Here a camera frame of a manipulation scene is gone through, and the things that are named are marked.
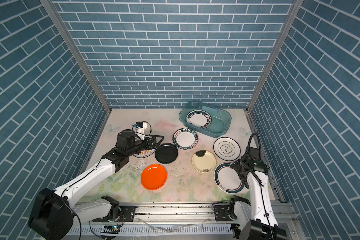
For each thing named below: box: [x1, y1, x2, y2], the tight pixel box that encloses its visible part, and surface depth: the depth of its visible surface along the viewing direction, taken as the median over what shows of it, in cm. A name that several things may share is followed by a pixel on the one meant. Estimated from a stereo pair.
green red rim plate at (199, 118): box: [186, 109, 212, 129], surface depth 117 cm
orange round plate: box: [140, 164, 168, 191], surface depth 89 cm
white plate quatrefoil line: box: [213, 136, 241, 162], surface depth 101 cm
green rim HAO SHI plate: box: [172, 127, 199, 150], surface depth 104 cm
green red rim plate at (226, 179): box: [213, 162, 244, 194], surface depth 86 cm
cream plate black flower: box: [191, 150, 217, 174], surface depth 95 cm
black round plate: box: [155, 142, 179, 164], surface depth 96 cm
